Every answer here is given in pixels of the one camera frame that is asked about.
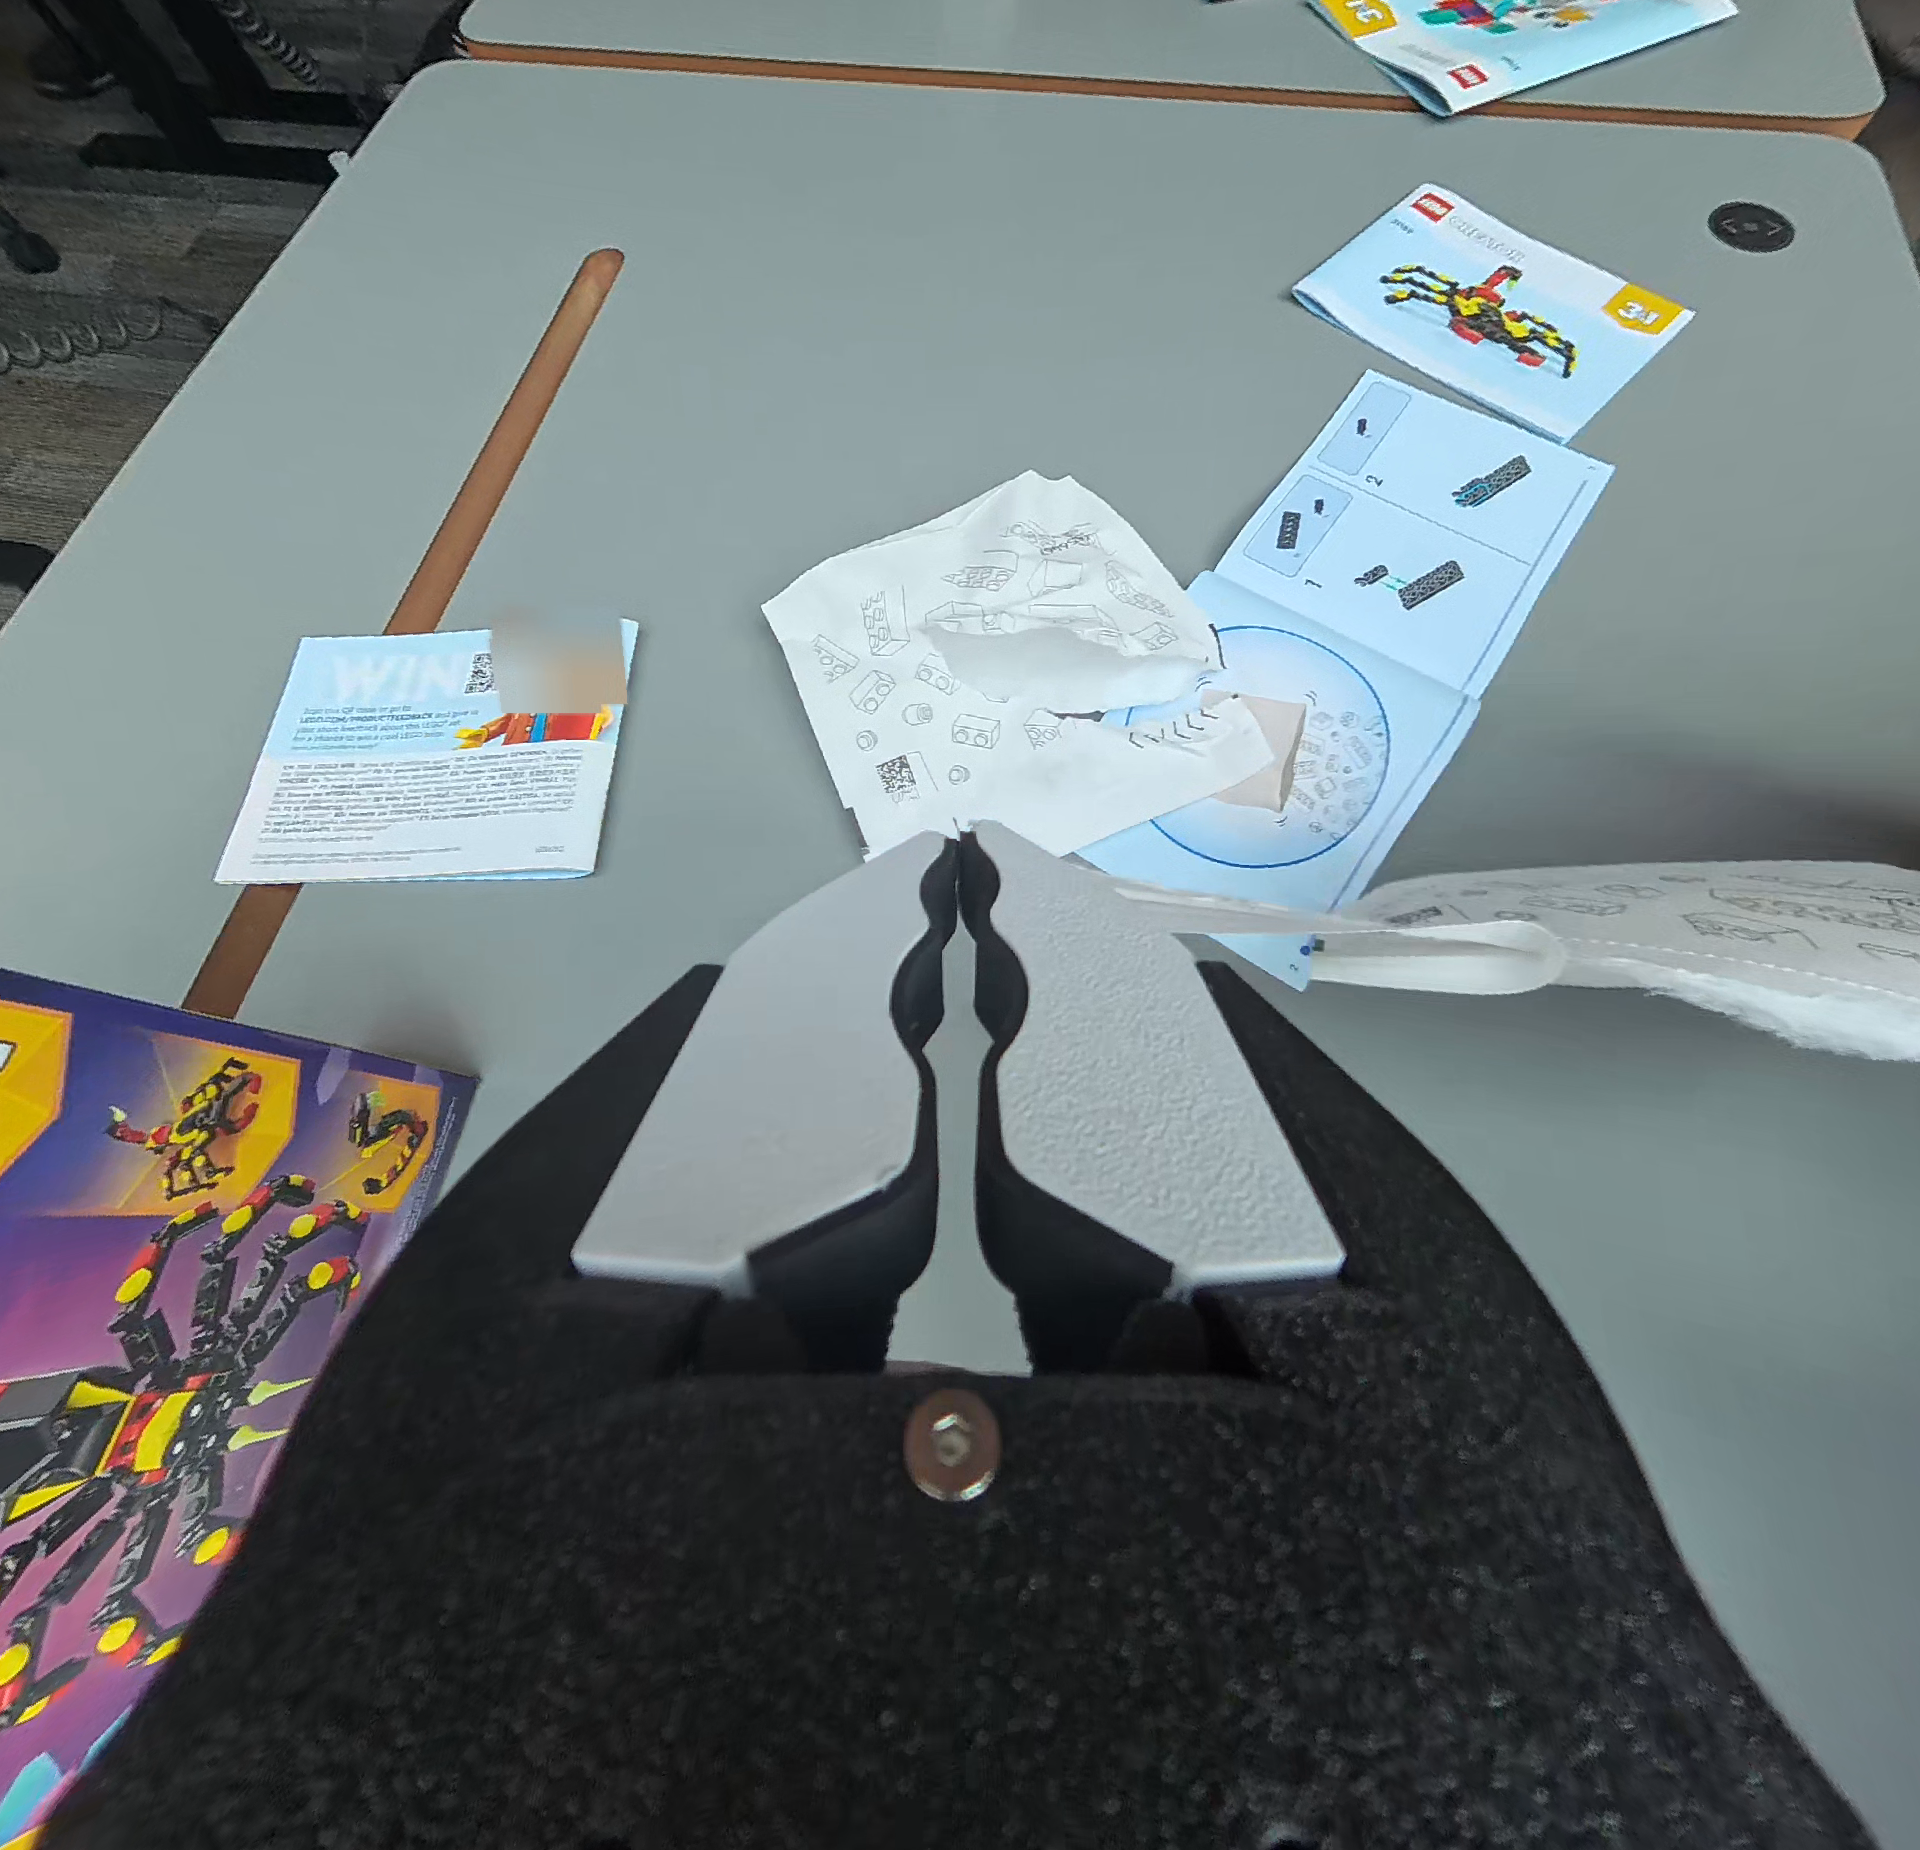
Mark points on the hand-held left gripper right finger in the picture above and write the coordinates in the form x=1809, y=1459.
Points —
x=1139, y=1099

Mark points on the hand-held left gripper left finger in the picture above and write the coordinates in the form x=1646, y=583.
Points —
x=765, y=1099

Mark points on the white printed paper bag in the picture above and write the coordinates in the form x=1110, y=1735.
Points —
x=1649, y=919

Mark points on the brown desk slot strip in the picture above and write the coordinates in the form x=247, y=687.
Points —
x=494, y=440

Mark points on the grey desk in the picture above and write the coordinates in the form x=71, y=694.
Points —
x=899, y=305
x=899, y=5

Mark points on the white and blue leaflet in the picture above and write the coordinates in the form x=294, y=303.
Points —
x=420, y=800

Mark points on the torn white paper bag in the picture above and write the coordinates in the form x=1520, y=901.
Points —
x=899, y=634

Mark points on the purple toy set box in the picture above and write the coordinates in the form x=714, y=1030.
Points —
x=180, y=1279

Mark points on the open blue instruction booklet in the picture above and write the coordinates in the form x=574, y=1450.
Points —
x=1440, y=531

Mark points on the closed spider instruction booklet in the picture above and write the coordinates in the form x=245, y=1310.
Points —
x=1470, y=358

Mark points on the colourful closed instruction booklet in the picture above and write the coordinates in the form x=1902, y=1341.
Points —
x=1560, y=20

